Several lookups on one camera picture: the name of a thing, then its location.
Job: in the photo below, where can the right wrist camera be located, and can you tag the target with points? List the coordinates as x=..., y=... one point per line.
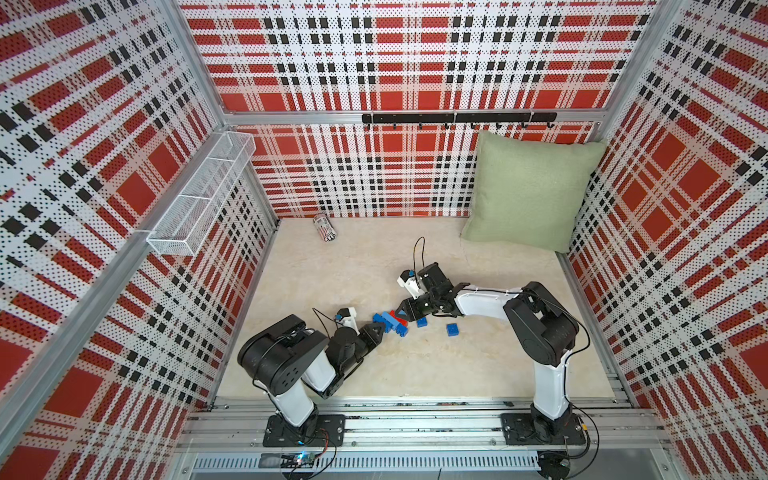
x=410, y=282

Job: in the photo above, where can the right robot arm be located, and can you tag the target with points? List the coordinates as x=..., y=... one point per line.
x=545, y=330

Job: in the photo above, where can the black hook rail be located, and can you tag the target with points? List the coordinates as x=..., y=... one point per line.
x=460, y=118

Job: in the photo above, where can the green circuit board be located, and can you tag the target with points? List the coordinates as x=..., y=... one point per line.
x=297, y=461

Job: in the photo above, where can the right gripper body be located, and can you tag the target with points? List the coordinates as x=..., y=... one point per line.
x=431, y=299

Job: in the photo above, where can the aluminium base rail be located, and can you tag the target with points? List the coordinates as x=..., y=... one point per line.
x=431, y=438

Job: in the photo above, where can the light blue long lego brick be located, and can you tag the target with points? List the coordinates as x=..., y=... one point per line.
x=392, y=321

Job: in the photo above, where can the red lego brick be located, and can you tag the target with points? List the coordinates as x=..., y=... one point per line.
x=399, y=319

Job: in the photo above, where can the metal can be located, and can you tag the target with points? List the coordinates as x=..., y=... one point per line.
x=324, y=227

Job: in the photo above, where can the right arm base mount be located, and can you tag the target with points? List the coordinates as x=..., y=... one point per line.
x=527, y=429

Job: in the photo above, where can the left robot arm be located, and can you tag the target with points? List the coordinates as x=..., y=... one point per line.
x=289, y=358

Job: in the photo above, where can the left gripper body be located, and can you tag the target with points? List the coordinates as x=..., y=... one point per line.
x=364, y=345

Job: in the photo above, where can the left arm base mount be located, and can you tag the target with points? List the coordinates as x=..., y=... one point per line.
x=318, y=431

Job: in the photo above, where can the green pillow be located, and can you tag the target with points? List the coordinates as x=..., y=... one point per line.
x=528, y=192

